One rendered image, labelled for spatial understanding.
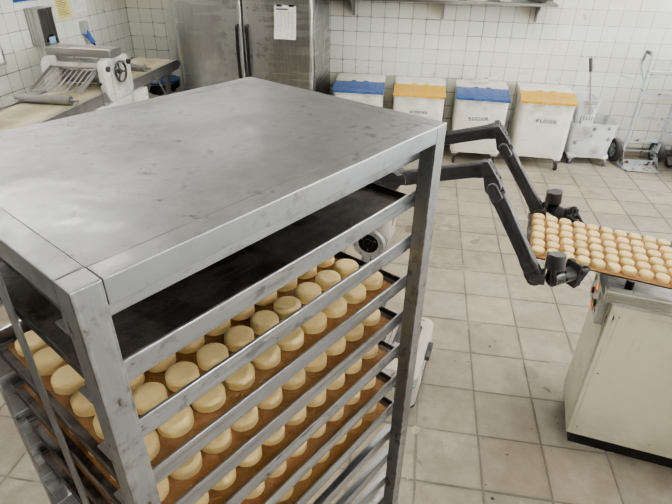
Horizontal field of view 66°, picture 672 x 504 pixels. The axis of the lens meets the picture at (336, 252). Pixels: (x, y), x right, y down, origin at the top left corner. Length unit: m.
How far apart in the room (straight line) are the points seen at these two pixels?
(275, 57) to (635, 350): 4.18
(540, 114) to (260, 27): 2.91
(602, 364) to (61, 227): 2.26
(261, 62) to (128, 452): 5.07
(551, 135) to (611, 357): 3.67
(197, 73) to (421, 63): 2.44
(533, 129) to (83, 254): 5.46
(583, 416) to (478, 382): 0.58
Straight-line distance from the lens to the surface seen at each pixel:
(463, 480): 2.60
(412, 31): 6.15
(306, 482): 1.15
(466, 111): 5.66
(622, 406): 2.70
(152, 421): 0.67
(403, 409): 1.24
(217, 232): 0.55
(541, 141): 5.86
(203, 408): 0.79
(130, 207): 0.62
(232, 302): 0.66
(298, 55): 5.40
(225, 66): 5.65
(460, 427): 2.79
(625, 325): 2.41
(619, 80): 6.56
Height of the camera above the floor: 2.08
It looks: 31 degrees down
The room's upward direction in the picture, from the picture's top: 1 degrees clockwise
